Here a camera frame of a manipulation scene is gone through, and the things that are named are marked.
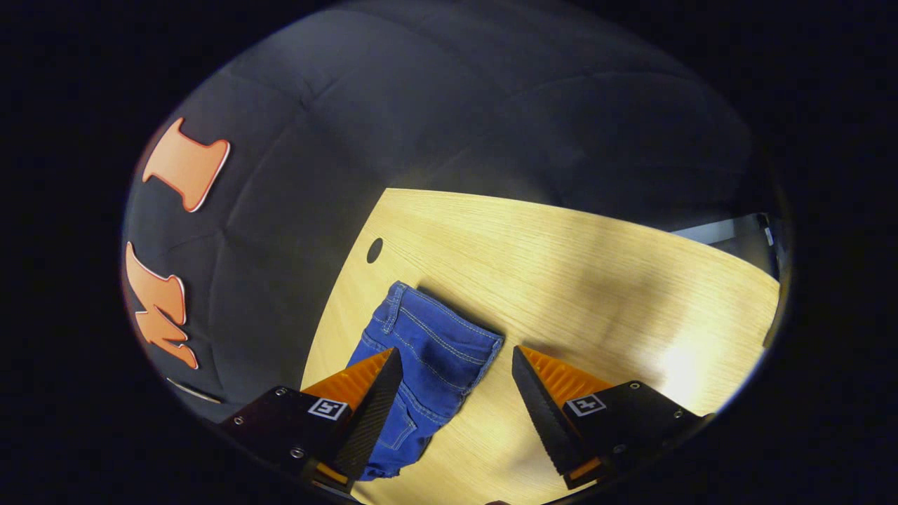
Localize grey metal bar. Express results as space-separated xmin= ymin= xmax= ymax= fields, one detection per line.
xmin=670 ymin=213 xmax=781 ymax=281

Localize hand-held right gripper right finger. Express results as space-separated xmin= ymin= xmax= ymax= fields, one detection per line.
xmin=511 ymin=344 xmax=707 ymax=491

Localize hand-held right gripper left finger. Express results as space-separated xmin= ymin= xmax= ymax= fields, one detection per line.
xmin=218 ymin=346 xmax=404 ymax=493

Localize blue jeans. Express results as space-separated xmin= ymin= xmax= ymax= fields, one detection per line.
xmin=347 ymin=281 xmax=506 ymax=482

